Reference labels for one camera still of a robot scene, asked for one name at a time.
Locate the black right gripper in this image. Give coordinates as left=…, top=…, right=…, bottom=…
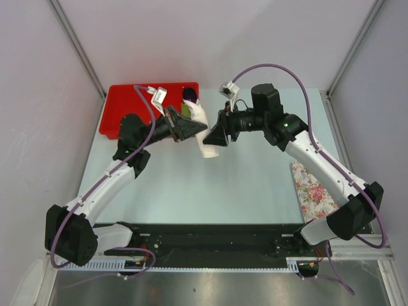
left=203, top=101, right=267, bottom=147

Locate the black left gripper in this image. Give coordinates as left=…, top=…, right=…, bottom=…
left=138, top=105, right=207, bottom=149

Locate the white paper napkin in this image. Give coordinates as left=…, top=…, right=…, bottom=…
left=183, top=99, right=219, bottom=158

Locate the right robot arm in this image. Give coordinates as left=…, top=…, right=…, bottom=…
left=203, top=82, right=384, bottom=256

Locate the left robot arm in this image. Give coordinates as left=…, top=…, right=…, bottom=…
left=45, top=101, right=208, bottom=268

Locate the red plastic bin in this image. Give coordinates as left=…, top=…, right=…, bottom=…
left=99, top=82, right=199, bottom=140

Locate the floral tray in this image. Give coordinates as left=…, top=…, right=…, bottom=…
left=290, top=161, right=338, bottom=223

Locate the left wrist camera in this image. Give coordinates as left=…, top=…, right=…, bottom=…
left=147, top=87, right=167, bottom=115

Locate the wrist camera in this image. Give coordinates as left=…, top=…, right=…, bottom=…
left=147, top=87, right=167, bottom=115
left=219, top=81, right=240, bottom=111

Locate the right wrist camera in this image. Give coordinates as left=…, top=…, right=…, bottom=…
left=219, top=81, right=240, bottom=111

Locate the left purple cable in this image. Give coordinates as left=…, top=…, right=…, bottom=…
left=50, top=84, right=160, bottom=289

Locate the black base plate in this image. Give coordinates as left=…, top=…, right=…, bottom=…
left=105, top=224, right=325, bottom=268

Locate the white cable duct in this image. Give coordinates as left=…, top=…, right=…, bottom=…
left=60, top=258, right=299, bottom=273

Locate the aluminium frame rail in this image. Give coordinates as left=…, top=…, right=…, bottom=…
left=330, top=238, right=393, bottom=261

